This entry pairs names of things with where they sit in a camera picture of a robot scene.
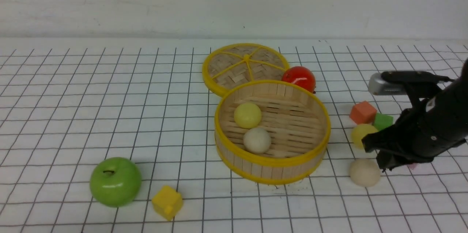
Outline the white bun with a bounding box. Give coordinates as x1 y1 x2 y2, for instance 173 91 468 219
243 127 271 154
349 158 381 187

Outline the red tomato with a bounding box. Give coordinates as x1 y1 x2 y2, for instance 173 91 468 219
281 66 316 94

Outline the bamboo steamer tray yellow rim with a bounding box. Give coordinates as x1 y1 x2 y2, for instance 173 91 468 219
214 80 331 185

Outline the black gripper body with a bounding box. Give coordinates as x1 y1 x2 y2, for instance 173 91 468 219
362 79 467 171

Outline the yellow bun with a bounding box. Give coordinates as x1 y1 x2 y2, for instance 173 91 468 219
234 102 262 129
351 124 379 150

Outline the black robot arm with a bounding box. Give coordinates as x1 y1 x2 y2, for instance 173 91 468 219
362 63 468 171

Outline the green cube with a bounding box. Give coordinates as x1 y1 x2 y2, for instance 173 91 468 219
373 113 393 131

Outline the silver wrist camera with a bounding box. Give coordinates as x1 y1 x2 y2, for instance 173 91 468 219
368 71 454 96

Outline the green apple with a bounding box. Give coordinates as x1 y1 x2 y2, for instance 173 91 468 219
89 157 142 207

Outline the orange cube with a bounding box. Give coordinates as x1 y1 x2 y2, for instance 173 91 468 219
349 100 377 124

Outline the woven steamer lid yellow rim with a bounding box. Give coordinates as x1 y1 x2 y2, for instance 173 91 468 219
201 43 290 97

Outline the white grid tablecloth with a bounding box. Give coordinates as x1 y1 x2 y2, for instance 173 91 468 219
0 39 467 233

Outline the yellow cube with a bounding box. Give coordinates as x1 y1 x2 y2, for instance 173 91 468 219
151 185 183 221

